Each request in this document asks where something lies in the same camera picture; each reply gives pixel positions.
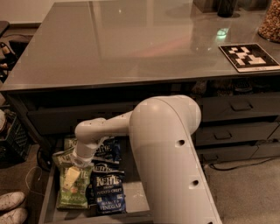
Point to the grey top right drawer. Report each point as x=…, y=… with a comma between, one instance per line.
x=240, y=106

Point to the lower white shoe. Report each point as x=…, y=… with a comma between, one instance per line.
x=15, y=216

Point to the black plastic crate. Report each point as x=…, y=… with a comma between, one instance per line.
x=14, y=143

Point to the open grey middle drawer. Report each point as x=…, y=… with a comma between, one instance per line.
x=137, y=208

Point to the green jalapeno chip bag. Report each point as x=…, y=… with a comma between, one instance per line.
x=75, y=197

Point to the upper white shoe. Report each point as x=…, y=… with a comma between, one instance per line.
x=11, y=200

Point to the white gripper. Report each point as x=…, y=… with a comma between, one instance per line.
x=79, y=160

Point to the grey middle right drawer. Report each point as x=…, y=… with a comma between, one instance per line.
x=237, y=133

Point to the dark cup on counter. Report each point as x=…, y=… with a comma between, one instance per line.
x=226, y=8

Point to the grey cabinet frame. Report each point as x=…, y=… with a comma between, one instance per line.
x=25, y=101

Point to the front blue vinegar chip bag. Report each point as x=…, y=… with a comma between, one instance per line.
x=112, y=207

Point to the white shoe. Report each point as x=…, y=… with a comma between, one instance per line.
x=15, y=216
x=11, y=200

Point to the back green chip bag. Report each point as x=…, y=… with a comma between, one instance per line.
x=69, y=143

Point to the middle blue chip bag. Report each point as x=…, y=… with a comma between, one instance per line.
x=100, y=168

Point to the glass jar of snacks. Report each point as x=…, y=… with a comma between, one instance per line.
x=270, y=26

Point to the grey top left drawer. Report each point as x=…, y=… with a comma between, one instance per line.
x=49, y=121

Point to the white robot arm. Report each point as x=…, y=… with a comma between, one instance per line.
x=160, y=133

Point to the grey bottom right drawer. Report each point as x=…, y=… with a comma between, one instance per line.
x=226, y=154

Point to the black white fiducial marker tile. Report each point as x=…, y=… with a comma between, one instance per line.
x=248, y=58

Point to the back blue chip bag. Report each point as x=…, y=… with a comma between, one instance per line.
x=109, y=151

